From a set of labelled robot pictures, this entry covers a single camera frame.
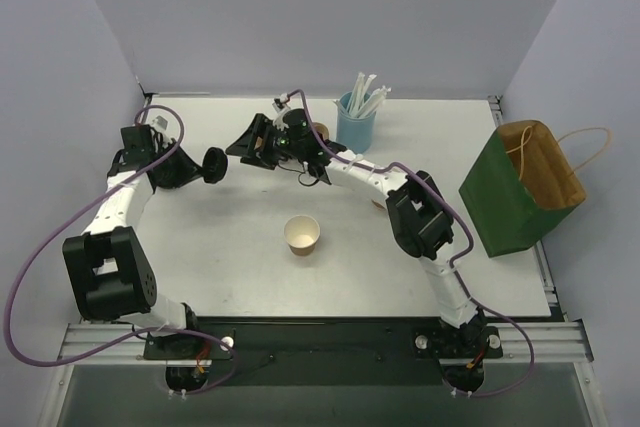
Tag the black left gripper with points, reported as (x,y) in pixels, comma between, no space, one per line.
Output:
(181,167)

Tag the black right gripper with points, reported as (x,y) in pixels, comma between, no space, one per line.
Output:
(264,142)

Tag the black plastic cup lid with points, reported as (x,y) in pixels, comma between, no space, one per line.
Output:
(214,165)

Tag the single brown paper cup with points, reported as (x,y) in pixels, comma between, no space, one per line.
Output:
(301,234)

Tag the brown paper cup stack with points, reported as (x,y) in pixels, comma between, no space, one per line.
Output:
(321,131)

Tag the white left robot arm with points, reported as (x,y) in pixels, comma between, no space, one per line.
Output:
(110,274)

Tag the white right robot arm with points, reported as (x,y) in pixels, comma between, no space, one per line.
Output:
(420,225)

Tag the blue straw holder cup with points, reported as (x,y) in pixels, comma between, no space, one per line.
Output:
(354,133)

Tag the white wrapped straw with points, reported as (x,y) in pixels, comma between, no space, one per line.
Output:
(376,99)
(363,94)
(356,92)

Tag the green paper bag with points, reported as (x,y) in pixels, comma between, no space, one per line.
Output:
(522,186)

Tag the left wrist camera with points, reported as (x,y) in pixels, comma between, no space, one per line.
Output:
(159,126)

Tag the aluminium table rail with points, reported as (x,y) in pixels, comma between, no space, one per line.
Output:
(145,102)

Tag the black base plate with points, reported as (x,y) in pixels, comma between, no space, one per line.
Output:
(328,351)

